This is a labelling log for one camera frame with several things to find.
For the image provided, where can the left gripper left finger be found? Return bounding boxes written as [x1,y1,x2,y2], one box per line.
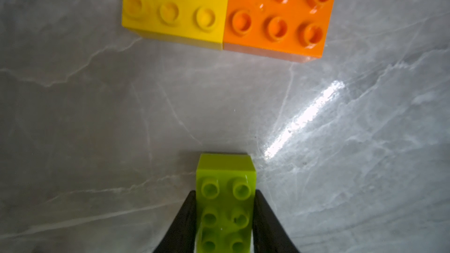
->
[153,190,196,253]

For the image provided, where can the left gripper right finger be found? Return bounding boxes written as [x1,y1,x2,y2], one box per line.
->
[252,190,300,253]

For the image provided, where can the lime green lego brick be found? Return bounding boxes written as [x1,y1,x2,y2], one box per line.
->
[196,153,257,253]

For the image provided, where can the orange lego brick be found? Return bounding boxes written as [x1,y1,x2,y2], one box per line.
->
[223,0,334,63]

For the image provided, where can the yellow lego brick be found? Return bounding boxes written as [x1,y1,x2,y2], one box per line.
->
[122,0,228,50]

